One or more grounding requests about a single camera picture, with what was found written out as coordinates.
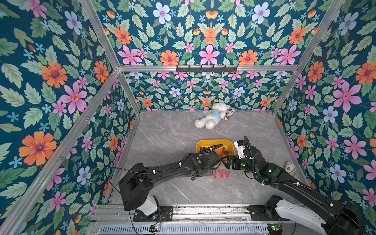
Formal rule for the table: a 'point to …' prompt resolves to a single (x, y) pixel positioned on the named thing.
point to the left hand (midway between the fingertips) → (210, 172)
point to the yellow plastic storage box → (227, 149)
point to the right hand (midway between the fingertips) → (227, 158)
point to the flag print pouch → (290, 168)
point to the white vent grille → (217, 229)
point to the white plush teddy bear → (213, 116)
